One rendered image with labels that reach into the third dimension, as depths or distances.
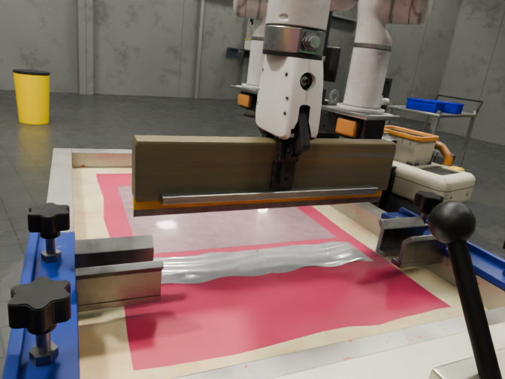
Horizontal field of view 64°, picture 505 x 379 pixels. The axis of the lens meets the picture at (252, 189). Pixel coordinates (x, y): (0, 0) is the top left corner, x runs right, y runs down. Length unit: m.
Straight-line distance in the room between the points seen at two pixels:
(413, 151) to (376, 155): 1.05
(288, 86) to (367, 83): 0.61
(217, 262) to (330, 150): 0.22
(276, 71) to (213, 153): 0.13
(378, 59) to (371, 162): 0.50
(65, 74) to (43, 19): 1.16
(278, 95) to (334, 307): 0.27
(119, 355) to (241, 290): 0.18
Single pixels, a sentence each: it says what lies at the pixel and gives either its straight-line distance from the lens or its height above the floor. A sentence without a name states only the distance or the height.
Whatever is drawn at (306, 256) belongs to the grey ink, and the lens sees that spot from 0.62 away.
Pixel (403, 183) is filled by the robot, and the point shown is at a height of 0.85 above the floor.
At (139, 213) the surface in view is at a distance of 0.51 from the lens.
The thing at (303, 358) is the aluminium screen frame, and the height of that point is 0.99.
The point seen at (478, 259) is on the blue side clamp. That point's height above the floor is 1.00.
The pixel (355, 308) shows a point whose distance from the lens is 0.55.
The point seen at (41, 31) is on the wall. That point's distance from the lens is 10.04.
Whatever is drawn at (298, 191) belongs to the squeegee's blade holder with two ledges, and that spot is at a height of 1.07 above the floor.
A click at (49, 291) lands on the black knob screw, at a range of 0.34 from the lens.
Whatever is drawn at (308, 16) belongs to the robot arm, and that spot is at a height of 1.29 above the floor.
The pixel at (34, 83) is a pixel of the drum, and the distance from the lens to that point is 6.31.
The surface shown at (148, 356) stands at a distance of 0.43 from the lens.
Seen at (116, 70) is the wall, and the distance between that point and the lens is 10.47.
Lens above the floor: 1.24
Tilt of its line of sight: 18 degrees down
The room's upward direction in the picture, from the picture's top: 7 degrees clockwise
